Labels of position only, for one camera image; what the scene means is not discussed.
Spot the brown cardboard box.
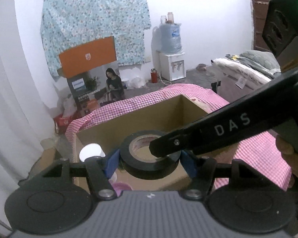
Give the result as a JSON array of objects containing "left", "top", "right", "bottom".
[{"left": 71, "top": 94, "right": 239, "bottom": 191}]

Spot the blue water jug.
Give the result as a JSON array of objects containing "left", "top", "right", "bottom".
[{"left": 159, "top": 23, "right": 182, "bottom": 54}]

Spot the white pill bottle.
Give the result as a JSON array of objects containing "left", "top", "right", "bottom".
[{"left": 78, "top": 142, "right": 118, "bottom": 183}]

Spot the black tape roll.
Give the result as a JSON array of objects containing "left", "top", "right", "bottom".
[{"left": 119, "top": 130, "right": 180, "bottom": 180}]

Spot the white plastic bag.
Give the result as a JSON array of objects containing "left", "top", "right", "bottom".
[{"left": 127, "top": 77, "right": 146, "bottom": 89}]

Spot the bed with grey blanket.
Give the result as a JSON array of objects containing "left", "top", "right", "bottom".
[{"left": 211, "top": 50, "right": 281, "bottom": 103}]

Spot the red package on floor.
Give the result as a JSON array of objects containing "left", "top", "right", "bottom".
[{"left": 53, "top": 111, "right": 81, "bottom": 134}]

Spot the pink checkered tablecloth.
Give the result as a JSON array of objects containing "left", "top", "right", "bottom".
[{"left": 66, "top": 84, "right": 291, "bottom": 190}]

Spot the water dispenser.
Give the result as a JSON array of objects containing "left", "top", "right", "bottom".
[{"left": 153, "top": 50, "right": 186, "bottom": 82}]

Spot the pink lid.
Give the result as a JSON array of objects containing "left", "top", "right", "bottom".
[{"left": 112, "top": 182, "right": 133, "bottom": 197}]

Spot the floral blue wall cloth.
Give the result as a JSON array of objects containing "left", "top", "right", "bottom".
[{"left": 40, "top": 0, "right": 151, "bottom": 80}]

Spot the red thermos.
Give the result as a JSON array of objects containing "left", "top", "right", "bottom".
[{"left": 151, "top": 68, "right": 158, "bottom": 83}]

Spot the right hand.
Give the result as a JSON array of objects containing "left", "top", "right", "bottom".
[{"left": 276, "top": 135, "right": 298, "bottom": 178}]

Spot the orange Philips box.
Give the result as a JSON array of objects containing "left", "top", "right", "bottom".
[{"left": 58, "top": 36, "right": 119, "bottom": 116}]

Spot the white curtain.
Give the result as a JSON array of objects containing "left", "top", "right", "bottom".
[{"left": 0, "top": 0, "right": 65, "bottom": 228}]

